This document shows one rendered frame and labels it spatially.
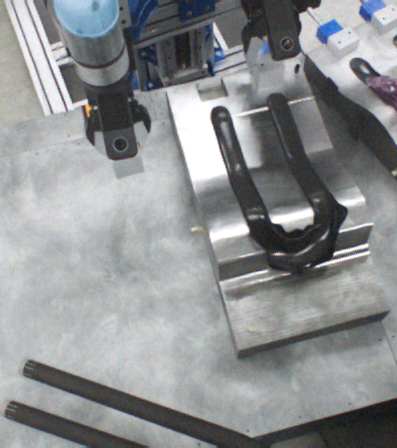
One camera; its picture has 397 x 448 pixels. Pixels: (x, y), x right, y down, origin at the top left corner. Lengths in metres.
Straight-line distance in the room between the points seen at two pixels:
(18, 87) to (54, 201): 1.23
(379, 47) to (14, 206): 0.78
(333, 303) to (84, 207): 0.49
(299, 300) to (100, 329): 0.35
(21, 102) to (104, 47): 1.55
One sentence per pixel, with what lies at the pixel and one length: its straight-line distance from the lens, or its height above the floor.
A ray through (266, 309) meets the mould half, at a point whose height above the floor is 0.86.
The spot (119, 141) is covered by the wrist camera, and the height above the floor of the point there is 1.10.
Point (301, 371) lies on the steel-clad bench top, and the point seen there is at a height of 0.80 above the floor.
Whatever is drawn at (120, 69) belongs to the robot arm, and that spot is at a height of 1.17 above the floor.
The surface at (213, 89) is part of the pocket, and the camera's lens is 1.26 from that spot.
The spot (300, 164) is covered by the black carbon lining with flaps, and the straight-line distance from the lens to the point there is 1.16.
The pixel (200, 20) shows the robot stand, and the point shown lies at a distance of 1.59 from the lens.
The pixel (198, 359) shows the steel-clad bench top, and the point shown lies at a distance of 1.11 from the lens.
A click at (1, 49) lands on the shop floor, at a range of 2.56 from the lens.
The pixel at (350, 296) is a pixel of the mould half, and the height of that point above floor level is 0.86.
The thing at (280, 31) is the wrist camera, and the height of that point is 1.08.
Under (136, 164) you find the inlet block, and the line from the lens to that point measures 1.10.
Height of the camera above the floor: 1.89
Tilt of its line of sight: 66 degrees down
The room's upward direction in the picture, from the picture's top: 5 degrees counter-clockwise
